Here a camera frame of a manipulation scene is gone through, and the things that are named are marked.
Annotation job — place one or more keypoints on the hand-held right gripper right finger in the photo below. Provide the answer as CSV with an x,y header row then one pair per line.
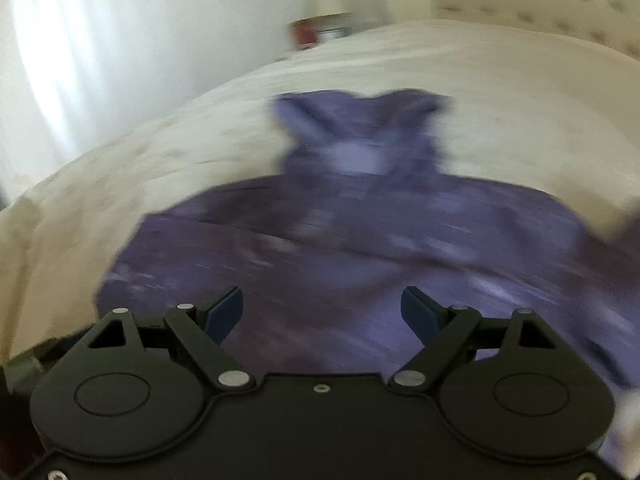
x,y
418,313

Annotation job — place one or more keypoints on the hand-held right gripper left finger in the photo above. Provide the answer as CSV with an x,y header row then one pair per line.
x,y
226,311

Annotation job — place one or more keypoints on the purple patterned dress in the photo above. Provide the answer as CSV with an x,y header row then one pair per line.
x,y
320,240

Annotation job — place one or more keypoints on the white bed cover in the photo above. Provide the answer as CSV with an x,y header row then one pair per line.
x,y
500,90

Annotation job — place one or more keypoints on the white curtain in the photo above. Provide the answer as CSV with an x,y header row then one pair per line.
x,y
100,60

